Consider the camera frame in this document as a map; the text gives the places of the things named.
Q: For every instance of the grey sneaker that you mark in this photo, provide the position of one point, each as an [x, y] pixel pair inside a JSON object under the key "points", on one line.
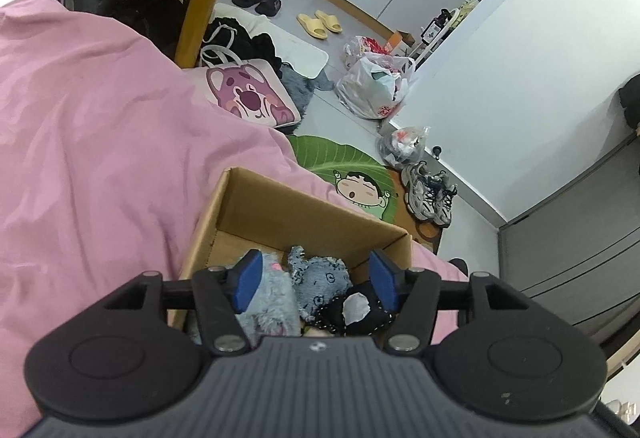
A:
{"points": [[419, 195], [442, 191]]}

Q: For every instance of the grey wardrobe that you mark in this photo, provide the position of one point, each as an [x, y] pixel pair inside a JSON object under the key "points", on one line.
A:
{"points": [[577, 254]]}

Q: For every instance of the spray bottle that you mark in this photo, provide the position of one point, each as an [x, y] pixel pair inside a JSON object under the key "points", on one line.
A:
{"points": [[435, 27]]}

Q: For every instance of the clear small trash bag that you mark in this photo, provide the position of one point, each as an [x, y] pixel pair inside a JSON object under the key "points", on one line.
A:
{"points": [[403, 146]]}

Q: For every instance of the white plastic shopping bag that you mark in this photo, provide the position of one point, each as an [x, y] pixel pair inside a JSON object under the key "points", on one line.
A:
{"points": [[375, 83]]}

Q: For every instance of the black slipper right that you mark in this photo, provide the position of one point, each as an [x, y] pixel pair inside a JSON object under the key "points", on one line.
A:
{"points": [[268, 8]]}

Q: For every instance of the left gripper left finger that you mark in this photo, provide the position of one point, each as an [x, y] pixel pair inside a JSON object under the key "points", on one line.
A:
{"points": [[220, 294]]}

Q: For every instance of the green leaf cartoon rug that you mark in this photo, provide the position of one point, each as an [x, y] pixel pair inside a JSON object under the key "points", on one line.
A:
{"points": [[356, 176]]}

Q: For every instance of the yellow slipper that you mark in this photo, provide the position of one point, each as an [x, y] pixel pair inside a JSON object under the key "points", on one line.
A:
{"points": [[312, 26], [329, 21]]}

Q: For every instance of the yellow slipper left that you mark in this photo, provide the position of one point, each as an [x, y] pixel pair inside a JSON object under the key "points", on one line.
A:
{"points": [[312, 26]]}

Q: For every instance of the white floor mat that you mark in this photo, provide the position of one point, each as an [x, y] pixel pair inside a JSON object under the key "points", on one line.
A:
{"points": [[306, 59]]}

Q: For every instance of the black clothes on floor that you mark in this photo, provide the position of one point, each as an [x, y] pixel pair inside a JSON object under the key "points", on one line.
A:
{"points": [[226, 34]]}

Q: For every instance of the grey sneaker right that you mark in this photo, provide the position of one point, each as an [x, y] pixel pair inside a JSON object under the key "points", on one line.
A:
{"points": [[442, 191]]}

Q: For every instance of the black fuzzy patch toy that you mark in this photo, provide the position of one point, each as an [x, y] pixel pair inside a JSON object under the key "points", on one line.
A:
{"points": [[358, 312]]}

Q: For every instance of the cardboard box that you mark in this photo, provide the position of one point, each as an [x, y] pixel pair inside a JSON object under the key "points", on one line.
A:
{"points": [[251, 212]]}

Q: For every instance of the grey plush mouse toy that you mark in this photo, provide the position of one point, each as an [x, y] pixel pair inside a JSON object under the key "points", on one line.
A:
{"points": [[273, 310]]}

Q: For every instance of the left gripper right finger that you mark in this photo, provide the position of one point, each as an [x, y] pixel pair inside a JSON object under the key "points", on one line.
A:
{"points": [[411, 295]]}

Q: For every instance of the yellow slipper right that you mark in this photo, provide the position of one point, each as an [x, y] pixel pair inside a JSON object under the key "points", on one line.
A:
{"points": [[329, 21]]}

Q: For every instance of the grey sneaker left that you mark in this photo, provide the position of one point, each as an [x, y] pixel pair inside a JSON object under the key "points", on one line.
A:
{"points": [[419, 195]]}

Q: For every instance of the pink bear laptop bag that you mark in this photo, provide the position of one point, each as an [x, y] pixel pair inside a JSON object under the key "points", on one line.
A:
{"points": [[250, 90]]}

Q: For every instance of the hanging dark jackets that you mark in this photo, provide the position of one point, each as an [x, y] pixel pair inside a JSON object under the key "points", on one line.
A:
{"points": [[629, 96]]}

